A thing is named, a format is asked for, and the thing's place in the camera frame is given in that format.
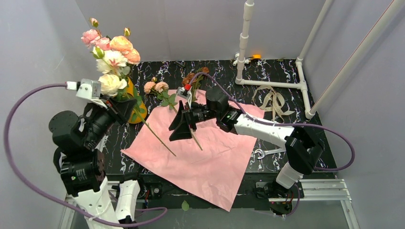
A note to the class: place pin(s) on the green fallen leaf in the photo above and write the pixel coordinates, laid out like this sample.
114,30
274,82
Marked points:
185,206

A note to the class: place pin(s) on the cream ribbon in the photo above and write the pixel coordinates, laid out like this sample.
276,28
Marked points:
272,102

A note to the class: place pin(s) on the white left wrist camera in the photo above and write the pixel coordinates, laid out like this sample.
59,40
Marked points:
87,89

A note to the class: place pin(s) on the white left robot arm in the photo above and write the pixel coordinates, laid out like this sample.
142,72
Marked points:
82,166

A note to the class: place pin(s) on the pink rose stem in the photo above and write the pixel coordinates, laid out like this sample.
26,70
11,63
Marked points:
93,37

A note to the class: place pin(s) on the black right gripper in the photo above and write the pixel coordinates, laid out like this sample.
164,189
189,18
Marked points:
188,117

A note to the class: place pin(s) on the silver open-end wrench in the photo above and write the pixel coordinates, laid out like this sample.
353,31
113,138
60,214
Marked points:
263,153

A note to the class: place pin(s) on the brown dried rose stem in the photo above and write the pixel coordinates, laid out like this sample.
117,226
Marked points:
197,81

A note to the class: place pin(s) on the yellow cylindrical vase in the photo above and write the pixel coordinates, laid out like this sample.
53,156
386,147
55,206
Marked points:
139,111

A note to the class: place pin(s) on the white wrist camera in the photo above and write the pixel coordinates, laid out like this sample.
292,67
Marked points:
87,89
185,93

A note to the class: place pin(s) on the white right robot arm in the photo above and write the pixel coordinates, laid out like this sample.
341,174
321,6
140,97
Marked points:
300,143

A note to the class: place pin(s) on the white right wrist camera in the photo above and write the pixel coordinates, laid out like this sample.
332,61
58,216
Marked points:
185,93

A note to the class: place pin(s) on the small peach rose stem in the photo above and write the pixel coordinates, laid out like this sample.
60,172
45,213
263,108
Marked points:
160,90

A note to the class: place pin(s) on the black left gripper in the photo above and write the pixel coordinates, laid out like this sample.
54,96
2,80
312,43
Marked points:
111,110

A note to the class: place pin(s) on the pink wrapping paper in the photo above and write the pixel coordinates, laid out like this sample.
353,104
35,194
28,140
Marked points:
210,166

